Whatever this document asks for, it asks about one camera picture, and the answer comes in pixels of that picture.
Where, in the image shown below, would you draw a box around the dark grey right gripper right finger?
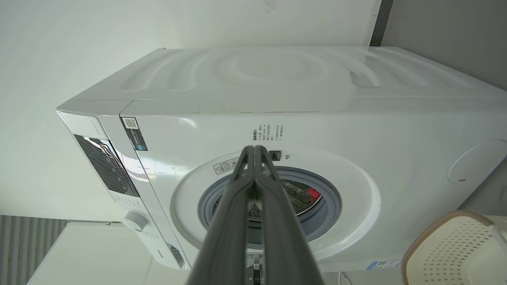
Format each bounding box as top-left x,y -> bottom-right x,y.
253,145 -> 325,285

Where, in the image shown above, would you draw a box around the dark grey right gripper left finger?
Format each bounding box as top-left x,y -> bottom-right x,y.
186,145 -> 255,285

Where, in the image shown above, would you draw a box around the clothes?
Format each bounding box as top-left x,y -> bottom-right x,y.
248,180 -> 322,222

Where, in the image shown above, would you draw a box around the white perforated laundry basket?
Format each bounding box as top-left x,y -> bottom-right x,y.
401,210 -> 507,285

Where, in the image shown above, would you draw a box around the white front-load washing machine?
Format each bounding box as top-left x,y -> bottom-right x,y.
56,46 -> 507,273

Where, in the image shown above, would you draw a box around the white cabinet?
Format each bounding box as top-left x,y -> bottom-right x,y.
26,222 -> 191,285

